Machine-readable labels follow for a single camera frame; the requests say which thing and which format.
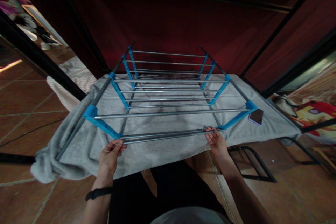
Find person's right hand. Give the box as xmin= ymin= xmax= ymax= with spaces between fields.
xmin=205 ymin=127 xmax=230 ymax=160

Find person's left hand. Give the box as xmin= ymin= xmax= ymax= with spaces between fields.
xmin=99 ymin=140 xmax=127 ymax=176

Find grey metal rod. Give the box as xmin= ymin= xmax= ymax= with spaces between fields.
xmin=120 ymin=128 xmax=208 ymax=139
xmin=121 ymin=129 xmax=227 ymax=145

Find grey towel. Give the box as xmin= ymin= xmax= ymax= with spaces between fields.
xmin=30 ymin=72 xmax=302 ymax=184

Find smartphone with lilac case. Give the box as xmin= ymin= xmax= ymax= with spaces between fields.
xmin=247 ymin=109 xmax=265 ymax=126

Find blue and grey shoe rack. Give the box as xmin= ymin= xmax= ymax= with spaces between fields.
xmin=55 ymin=41 xmax=265 ymax=160

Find person's legs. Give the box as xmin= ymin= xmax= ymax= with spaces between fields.
xmin=108 ymin=159 xmax=229 ymax=224

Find striped cloth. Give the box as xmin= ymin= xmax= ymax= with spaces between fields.
xmin=46 ymin=56 xmax=98 ymax=112

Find person's body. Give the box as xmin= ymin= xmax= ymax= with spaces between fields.
xmin=149 ymin=206 xmax=231 ymax=224

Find black table leg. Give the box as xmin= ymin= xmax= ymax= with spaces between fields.
xmin=278 ymin=135 xmax=322 ymax=166

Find colourful red and yellow bag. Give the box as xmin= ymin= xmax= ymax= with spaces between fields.
xmin=288 ymin=99 xmax=336 ymax=146

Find dark red curtain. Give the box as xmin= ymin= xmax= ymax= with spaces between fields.
xmin=15 ymin=0 xmax=336 ymax=88

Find pile of clothes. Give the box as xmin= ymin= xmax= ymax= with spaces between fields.
xmin=0 ymin=0 xmax=61 ymax=51

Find black metal stool frame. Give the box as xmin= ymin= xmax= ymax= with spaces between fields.
xmin=226 ymin=145 xmax=278 ymax=184

